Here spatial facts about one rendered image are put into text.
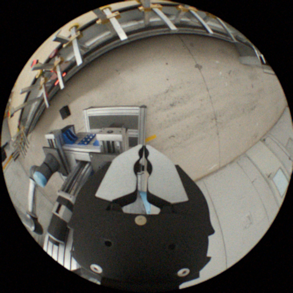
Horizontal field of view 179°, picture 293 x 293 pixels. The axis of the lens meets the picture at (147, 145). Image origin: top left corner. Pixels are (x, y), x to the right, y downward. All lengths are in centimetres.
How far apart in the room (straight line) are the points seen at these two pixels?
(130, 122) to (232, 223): 230
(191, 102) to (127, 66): 101
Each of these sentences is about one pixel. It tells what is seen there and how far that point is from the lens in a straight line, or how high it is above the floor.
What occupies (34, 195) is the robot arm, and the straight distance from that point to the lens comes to 89.
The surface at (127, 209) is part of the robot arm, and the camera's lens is 41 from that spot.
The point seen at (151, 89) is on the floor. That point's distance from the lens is 143.
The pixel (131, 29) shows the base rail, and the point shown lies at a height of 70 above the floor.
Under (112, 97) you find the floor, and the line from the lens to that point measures 150.
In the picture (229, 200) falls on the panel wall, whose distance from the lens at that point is 221.
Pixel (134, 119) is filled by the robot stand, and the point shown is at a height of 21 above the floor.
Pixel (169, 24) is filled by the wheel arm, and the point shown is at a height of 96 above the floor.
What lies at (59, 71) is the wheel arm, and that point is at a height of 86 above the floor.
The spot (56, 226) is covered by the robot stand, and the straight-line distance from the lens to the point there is 59.
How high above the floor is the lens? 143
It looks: 60 degrees down
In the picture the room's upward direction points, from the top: 180 degrees clockwise
